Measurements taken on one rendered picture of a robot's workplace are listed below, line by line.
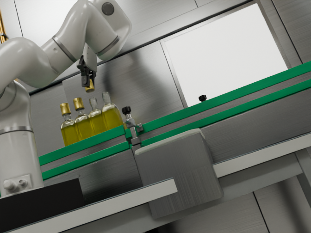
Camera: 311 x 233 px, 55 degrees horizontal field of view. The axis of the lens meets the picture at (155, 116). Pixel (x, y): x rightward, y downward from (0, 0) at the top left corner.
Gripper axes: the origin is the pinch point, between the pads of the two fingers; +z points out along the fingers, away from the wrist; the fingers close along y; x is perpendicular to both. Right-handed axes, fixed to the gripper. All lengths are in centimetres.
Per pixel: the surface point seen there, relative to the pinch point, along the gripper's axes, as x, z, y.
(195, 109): 40.9, 16.3, 4.2
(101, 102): 0.4, 5.4, -11.7
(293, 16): 81, -21, -15
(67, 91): -15.5, -1.7, -11.5
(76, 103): -4.0, 8.2, 2.0
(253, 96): 60, 14, 4
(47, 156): -8.6, 28.8, 14.0
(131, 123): 22.2, 21.0, 16.4
